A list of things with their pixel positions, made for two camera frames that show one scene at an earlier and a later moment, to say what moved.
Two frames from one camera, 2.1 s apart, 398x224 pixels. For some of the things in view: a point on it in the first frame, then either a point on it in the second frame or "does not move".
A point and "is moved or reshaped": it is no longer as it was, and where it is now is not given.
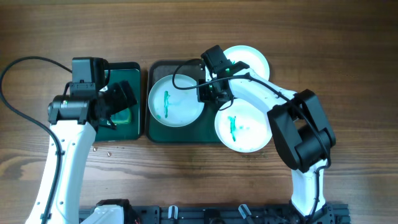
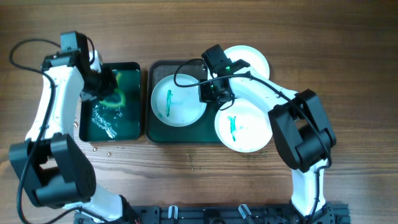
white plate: [173, 107] does not move
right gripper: [207, 91] does not move
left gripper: [125, 94] -> [106, 86]
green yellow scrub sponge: [122, 116] is moved or reshaped
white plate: [242, 126] does not move
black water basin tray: [130, 71] does not move
